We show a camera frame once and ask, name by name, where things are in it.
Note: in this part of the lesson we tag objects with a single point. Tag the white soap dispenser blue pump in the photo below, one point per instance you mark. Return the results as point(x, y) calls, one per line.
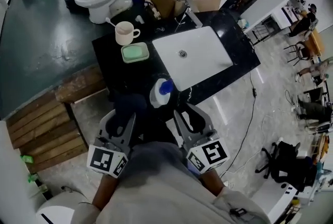
point(158, 95)

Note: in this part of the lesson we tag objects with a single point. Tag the person's right forearm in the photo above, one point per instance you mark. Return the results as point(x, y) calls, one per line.
point(212, 182)

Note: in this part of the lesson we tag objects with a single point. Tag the person's grey shirt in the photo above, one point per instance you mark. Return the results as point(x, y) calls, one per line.
point(156, 191)

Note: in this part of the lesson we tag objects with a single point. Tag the wooden pallet steps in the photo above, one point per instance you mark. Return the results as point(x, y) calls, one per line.
point(49, 126)

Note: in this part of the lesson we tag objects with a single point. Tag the person's left forearm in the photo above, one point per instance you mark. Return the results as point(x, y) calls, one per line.
point(105, 191)

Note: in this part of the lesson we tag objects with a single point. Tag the silver faucet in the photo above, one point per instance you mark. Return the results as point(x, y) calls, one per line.
point(194, 19)

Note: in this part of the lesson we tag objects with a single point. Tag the green soap dish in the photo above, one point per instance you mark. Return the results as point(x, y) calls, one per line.
point(134, 52)

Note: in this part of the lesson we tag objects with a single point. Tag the white desk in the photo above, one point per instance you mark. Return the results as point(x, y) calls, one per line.
point(275, 199)

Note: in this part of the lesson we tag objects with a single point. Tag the dark metal chair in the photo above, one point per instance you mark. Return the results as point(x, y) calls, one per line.
point(297, 52)

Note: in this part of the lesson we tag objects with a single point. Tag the white sink basin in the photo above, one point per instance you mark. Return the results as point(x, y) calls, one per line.
point(197, 67)

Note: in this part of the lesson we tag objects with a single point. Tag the black clip-on device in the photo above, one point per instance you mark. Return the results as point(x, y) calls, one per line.
point(238, 212)

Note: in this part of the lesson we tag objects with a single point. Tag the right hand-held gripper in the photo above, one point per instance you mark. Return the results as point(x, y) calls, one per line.
point(210, 152)

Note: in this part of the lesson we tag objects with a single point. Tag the white round appliance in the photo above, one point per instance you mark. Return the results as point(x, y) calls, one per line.
point(59, 207)

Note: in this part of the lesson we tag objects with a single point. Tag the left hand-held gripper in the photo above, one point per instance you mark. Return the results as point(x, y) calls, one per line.
point(104, 159)

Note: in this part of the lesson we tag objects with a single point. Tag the metal sink drain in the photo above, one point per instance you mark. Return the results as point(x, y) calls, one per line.
point(183, 53)

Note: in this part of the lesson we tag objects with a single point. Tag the small white bottle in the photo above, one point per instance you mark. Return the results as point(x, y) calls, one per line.
point(139, 19)

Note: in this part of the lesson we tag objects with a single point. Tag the beige mug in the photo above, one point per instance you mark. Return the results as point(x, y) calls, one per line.
point(124, 36)

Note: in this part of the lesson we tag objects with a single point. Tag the dark cloth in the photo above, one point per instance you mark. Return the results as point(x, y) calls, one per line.
point(127, 106)

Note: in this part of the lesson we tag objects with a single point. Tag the green packet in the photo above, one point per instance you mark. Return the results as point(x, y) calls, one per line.
point(32, 178)
point(27, 158)

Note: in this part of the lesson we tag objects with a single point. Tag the black office chair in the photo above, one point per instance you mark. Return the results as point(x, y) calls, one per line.
point(283, 163)

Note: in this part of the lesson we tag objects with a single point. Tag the white toothbrush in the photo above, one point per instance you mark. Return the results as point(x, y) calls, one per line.
point(110, 21)

